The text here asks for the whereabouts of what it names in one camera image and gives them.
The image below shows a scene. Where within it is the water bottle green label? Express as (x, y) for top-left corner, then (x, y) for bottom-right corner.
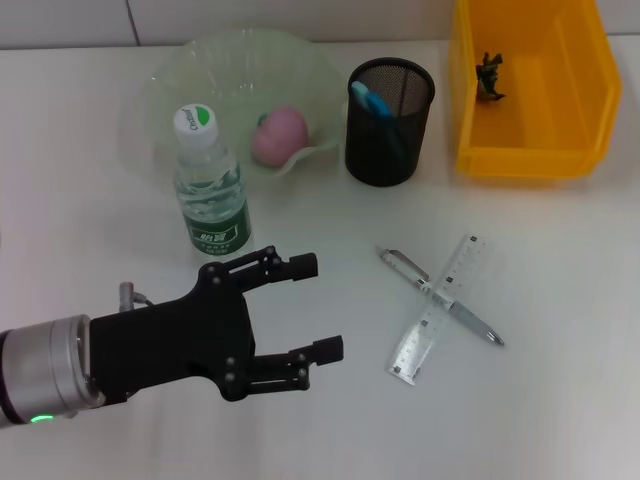
(172, 103), (254, 261)

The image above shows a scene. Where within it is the silver retractable pen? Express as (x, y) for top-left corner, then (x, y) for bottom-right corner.
(375, 244), (505, 347)

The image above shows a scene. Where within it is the black mesh pen holder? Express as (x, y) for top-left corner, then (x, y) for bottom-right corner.
(344, 57), (437, 188)

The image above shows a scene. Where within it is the pink peach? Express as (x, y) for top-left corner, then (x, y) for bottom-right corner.
(249, 104), (310, 167)

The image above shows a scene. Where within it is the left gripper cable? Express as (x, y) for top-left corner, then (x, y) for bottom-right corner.
(118, 282), (156, 309)

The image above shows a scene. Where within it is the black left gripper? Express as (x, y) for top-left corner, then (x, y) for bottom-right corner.
(88, 244), (345, 404)

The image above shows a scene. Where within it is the green translucent fruit plate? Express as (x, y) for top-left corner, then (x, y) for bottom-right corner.
(144, 28), (349, 181)

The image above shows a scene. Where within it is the clear plastic ruler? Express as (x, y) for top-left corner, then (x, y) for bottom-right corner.
(387, 233), (490, 387)

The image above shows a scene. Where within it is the yellow plastic storage bin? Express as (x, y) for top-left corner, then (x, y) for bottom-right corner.
(447, 0), (624, 179)

